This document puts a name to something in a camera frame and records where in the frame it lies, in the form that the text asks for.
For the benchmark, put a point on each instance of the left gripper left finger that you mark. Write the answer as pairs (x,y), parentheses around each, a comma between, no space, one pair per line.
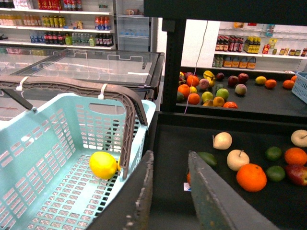
(130,209)

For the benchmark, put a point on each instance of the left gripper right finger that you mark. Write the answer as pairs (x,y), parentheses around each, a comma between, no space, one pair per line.
(218,206)

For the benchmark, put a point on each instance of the yellow lemon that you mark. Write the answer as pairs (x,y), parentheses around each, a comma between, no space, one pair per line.
(103,165)
(260,80)

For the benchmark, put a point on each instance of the light blue shopping basket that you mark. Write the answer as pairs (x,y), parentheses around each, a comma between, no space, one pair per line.
(45,179)

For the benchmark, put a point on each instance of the grey basket handle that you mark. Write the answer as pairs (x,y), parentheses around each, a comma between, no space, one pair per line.
(118,100)

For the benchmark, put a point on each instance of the orange persimmon with leaf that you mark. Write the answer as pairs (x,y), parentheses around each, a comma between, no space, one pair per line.
(188,178)

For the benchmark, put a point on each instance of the large orange tangerine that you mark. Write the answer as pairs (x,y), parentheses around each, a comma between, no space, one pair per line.
(251,177)

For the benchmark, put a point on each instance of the dark green avocado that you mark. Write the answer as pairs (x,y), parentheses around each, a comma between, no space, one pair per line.
(208,158)

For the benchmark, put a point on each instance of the white pear with stem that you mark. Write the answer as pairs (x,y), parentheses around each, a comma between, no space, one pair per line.
(236,159)

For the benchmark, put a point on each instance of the green lime lower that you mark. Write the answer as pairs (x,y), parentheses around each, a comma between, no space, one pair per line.
(275,173)

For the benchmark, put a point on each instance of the green lime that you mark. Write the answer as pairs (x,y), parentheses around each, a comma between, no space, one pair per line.
(275,173)
(273,153)

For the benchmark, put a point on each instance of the white round pear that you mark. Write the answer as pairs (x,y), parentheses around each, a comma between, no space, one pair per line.
(222,141)

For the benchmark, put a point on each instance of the green lime upper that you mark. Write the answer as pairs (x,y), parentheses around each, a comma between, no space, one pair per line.
(273,153)

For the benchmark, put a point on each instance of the red apple right edge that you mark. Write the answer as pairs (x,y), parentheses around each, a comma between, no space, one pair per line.
(297,174)

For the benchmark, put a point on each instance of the orange fruit right edge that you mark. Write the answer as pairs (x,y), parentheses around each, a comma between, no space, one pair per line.
(295,156)

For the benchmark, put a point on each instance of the glass top chest freezer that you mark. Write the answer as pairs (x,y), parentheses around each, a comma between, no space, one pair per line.
(139,71)

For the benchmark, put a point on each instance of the small blue basket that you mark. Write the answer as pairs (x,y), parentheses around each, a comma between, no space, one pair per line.
(300,87)

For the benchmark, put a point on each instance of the white cable tie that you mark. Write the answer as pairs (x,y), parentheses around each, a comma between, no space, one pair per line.
(101,95)

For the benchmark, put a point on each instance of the black produce shelf frame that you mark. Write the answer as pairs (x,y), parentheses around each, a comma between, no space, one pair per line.
(280,105)

